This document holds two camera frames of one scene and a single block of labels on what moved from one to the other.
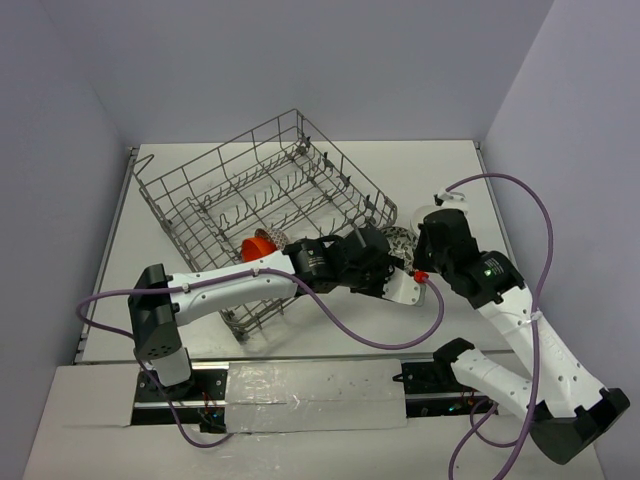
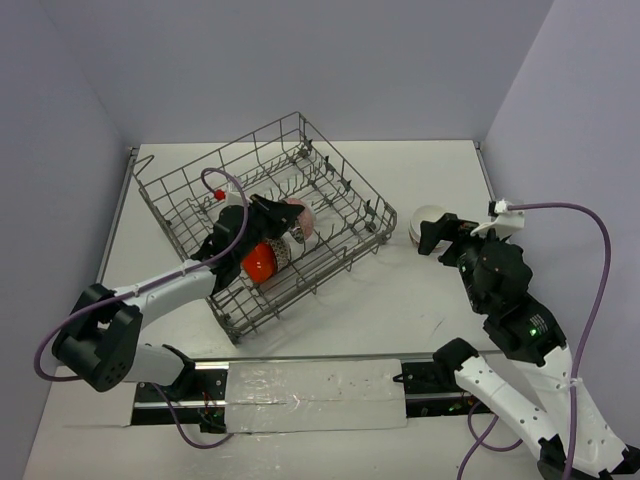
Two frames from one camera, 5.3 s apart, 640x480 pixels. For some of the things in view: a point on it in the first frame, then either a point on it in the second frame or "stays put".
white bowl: (420, 213) stays put
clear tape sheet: (318, 394) stays put
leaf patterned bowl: (402, 244) -> (306, 218)
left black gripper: (373, 259) -> (261, 220)
